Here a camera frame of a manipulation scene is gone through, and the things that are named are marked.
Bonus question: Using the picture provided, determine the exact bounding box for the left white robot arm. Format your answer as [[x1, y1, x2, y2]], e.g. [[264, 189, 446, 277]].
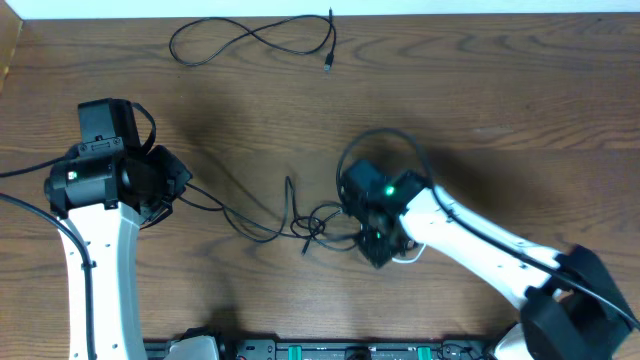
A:
[[44, 98, 192, 360]]

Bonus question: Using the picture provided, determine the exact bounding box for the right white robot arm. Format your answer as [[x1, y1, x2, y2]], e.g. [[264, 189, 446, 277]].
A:
[[337, 160, 639, 359]]

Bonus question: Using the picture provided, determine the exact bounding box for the thin black cable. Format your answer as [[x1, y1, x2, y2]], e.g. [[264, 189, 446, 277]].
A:
[[177, 174, 364, 257]]

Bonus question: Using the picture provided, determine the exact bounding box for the white USB cable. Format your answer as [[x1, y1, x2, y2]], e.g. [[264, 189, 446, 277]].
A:
[[391, 243, 428, 265]]

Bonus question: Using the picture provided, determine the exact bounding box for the cardboard box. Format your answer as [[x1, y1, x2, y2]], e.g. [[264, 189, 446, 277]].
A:
[[0, 0, 23, 89]]

